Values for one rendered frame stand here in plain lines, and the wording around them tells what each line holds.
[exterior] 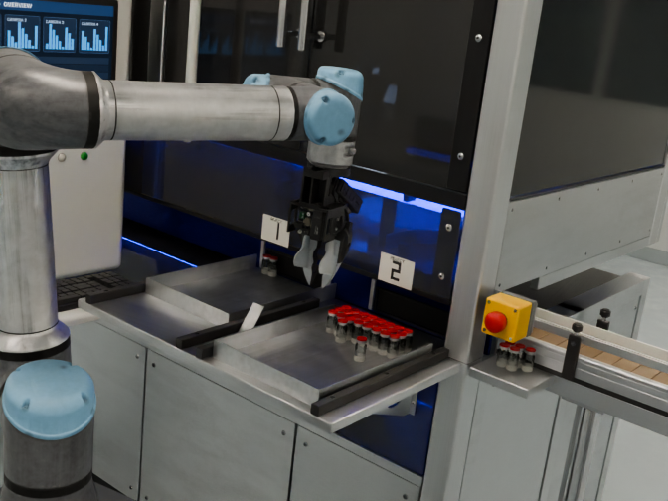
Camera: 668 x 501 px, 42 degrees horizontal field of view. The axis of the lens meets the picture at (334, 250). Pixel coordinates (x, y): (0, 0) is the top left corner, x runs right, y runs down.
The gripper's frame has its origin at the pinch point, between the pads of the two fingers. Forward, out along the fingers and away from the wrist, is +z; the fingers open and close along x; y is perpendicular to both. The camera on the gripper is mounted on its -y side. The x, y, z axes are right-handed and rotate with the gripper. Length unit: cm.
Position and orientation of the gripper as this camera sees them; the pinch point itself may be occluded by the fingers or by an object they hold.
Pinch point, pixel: (319, 277)
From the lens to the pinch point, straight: 149.0
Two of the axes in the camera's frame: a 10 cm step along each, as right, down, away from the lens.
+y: -4.6, 1.8, -8.7
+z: -1.3, 9.5, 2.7
